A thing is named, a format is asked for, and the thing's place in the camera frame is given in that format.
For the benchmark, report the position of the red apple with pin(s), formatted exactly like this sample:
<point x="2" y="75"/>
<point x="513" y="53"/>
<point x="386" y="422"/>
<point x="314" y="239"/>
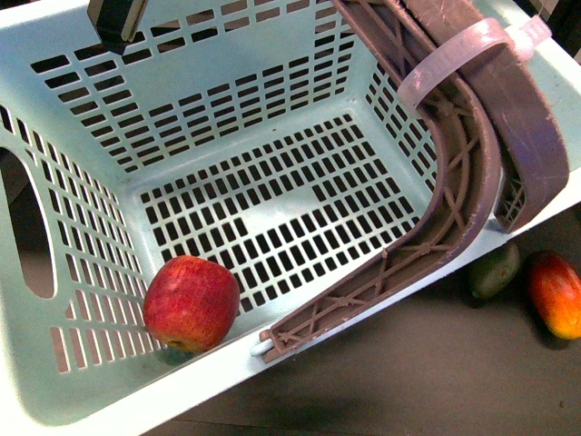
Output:
<point x="191" y="304"/>

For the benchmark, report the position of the brown basket handle pair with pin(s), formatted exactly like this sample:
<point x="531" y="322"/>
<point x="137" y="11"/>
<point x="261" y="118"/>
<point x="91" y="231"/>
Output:
<point x="499" y="154"/>

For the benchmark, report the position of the green avocado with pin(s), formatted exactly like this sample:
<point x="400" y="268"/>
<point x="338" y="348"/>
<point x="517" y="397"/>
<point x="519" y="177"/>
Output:
<point x="492" y="272"/>

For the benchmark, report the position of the red yellow mango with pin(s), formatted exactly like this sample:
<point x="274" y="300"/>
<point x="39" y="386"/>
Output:
<point x="553" y="286"/>

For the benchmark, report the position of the white zip tie right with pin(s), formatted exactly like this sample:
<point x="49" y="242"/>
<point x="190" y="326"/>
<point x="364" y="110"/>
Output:
<point x="470" y="43"/>

